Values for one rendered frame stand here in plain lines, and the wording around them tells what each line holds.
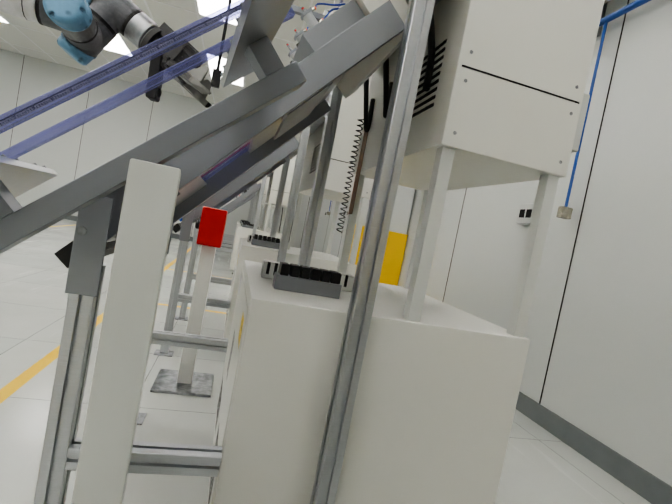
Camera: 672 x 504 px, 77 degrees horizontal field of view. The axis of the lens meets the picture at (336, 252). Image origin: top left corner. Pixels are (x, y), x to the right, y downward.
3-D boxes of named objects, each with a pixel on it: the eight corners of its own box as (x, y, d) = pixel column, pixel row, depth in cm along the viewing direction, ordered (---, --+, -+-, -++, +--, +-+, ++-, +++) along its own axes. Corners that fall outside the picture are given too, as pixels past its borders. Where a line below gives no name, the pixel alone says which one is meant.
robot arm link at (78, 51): (43, 29, 90) (79, -7, 92) (59, 47, 101) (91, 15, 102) (76, 57, 93) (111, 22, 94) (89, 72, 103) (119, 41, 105)
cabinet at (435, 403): (193, 599, 85) (249, 297, 82) (212, 427, 152) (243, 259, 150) (476, 592, 100) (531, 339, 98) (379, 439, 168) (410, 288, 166)
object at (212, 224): (149, 392, 170) (183, 202, 167) (160, 370, 194) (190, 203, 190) (210, 397, 176) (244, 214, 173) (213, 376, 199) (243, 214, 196)
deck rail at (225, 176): (165, 229, 141) (152, 214, 140) (166, 229, 143) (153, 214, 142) (331, 109, 150) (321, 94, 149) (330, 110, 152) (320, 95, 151)
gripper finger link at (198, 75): (216, 70, 98) (192, 54, 101) (199, 89, 97) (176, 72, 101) (223, 79, 100) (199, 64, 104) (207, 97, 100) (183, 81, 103)
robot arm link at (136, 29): (120, 30, 98) (129, 44, 106) (137, 45, 99) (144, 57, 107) (142, 6, 98) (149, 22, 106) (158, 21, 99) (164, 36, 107)
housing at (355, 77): (390, 46, 86) (351, -18, 83) (335, 106, 133) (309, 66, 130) (420, 25, 87) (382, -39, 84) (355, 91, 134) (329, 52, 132)
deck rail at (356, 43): (103, 243, 75) (78, 215, 74) (106, 242, 77) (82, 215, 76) (406, 27, 84) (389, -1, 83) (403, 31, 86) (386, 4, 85)
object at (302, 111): (273, 122, 82) (257, 100, 81) (256, 162, 146) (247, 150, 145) (402, 30, 86) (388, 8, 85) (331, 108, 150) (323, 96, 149)
